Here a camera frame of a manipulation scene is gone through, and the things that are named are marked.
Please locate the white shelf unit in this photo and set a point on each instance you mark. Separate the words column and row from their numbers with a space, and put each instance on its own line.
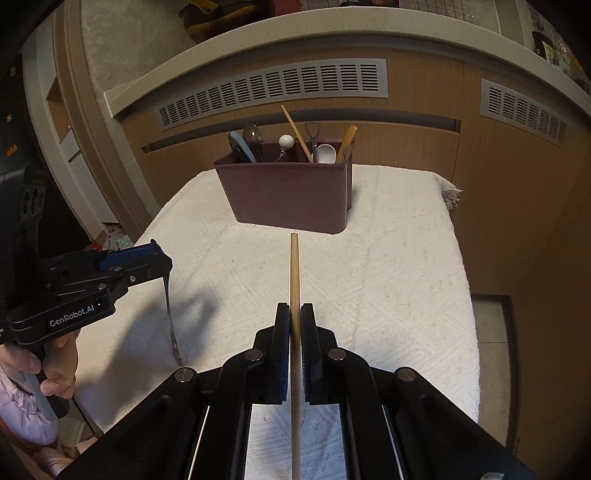
column 60, row 143

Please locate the white ball-ended utensil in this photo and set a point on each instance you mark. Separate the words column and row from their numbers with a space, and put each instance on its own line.
column 286, row 141

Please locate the long grey vent grille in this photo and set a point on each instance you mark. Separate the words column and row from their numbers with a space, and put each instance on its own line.
column 272, row 87

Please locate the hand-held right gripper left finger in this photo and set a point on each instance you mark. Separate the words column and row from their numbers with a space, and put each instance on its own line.
column 280, row 369

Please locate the dark metal bottle opener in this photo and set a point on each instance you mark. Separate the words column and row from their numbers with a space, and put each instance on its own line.
column 171, row 323

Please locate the person's left hand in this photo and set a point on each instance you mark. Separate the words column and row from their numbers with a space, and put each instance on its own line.
column 60, row 364

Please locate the short grey vent grille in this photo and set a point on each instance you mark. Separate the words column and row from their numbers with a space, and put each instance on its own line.
column 526, row 110

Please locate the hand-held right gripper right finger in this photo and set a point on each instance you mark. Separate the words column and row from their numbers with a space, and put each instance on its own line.
column 308, row 369

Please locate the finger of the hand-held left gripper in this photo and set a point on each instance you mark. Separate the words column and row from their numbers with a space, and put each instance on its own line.
column 147, row 272
column 124, row 258

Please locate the white stone sill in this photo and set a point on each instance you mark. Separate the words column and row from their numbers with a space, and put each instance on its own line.
column 323, row 50

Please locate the person's pink clothing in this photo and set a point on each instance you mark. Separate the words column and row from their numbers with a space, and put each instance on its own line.
column 60, row 457

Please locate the white plastic spoon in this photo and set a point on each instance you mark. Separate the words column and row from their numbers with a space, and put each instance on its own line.
column 326, row 153

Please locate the blue-grey plastic spoon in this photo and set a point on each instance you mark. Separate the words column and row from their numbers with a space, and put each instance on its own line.
column 238, row 143

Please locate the wooden spoon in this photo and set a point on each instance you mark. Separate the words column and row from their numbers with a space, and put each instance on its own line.
column 348, row 138

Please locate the wooden radiator cabinet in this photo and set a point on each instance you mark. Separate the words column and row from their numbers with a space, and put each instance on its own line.
column 508, row 207

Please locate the person's left forearm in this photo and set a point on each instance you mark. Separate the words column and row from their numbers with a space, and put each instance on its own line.
column 18, row 410

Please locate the patterned white bag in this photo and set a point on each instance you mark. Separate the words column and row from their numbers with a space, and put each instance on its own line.
column 113, row 240

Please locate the white textured cloth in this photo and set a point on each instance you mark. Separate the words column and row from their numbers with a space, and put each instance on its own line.
column 392, row 300

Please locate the maroon utensil holder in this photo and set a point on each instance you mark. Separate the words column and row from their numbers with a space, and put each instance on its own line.
column 286, row 198

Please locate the black power strip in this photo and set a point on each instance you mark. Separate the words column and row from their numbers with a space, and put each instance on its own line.
column 32, row 198

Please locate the yellow and black bag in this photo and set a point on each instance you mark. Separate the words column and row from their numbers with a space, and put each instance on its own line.
column 203, row 18

